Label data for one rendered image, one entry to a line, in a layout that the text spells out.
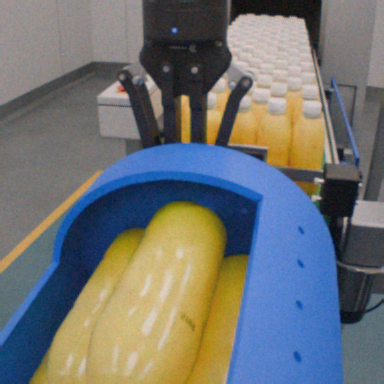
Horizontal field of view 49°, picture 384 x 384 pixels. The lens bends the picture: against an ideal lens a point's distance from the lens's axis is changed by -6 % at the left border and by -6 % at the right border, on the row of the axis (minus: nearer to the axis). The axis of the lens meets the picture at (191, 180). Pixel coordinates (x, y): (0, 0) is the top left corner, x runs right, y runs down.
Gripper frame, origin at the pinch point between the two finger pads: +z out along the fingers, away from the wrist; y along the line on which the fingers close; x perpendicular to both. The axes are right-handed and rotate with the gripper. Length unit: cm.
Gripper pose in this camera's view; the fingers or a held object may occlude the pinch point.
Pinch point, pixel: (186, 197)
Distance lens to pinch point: 46.2
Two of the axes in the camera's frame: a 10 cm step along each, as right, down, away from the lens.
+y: -9.8, -1.0, 1.9
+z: 0.0, 8.8, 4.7
